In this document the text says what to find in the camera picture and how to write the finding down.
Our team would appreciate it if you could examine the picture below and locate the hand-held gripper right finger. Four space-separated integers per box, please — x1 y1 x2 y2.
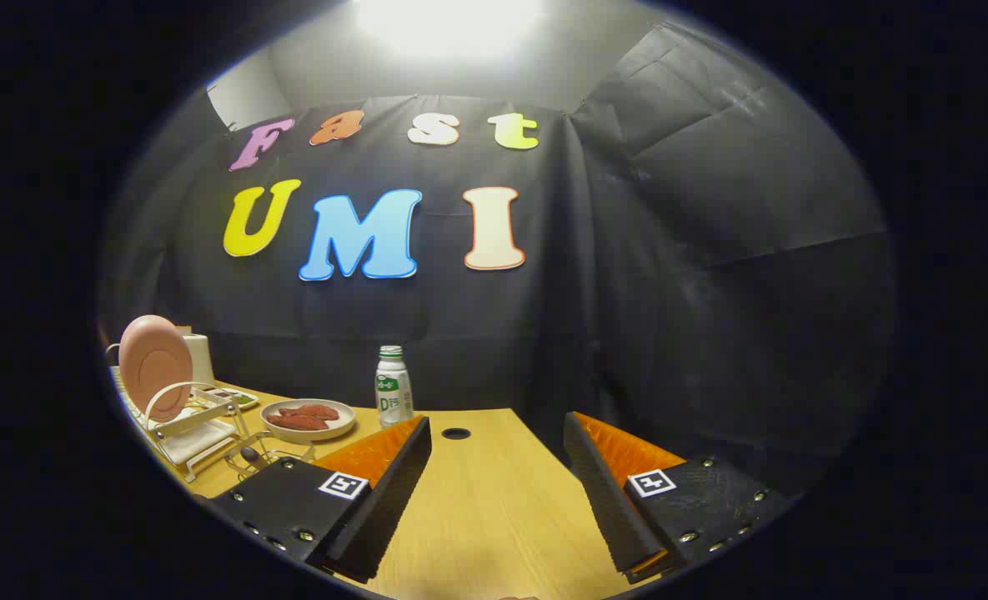
564 412 795 584

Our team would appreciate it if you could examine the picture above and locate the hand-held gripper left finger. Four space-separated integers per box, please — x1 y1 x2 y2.
208 415 433 584

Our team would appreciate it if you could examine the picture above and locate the metal wire basket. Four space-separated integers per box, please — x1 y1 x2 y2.
225 429 315 480

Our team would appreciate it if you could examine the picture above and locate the white dish rack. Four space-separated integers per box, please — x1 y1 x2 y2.
108 342 253 484

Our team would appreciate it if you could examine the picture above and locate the pink plate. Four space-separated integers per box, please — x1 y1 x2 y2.
118 315 194 422

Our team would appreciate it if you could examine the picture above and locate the beige plate with meat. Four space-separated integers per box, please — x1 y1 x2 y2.
260 399 357 442

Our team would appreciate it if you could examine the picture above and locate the white bottle green label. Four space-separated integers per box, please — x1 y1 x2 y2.
375 345 415 428

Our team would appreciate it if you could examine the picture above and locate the small divided food tray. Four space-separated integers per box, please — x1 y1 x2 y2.
202 385 259 411

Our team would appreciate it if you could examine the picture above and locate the black backdrop cloth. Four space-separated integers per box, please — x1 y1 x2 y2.
98 21 899 501

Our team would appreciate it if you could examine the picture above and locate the white toaster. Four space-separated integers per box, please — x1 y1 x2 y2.
178 327 215 386

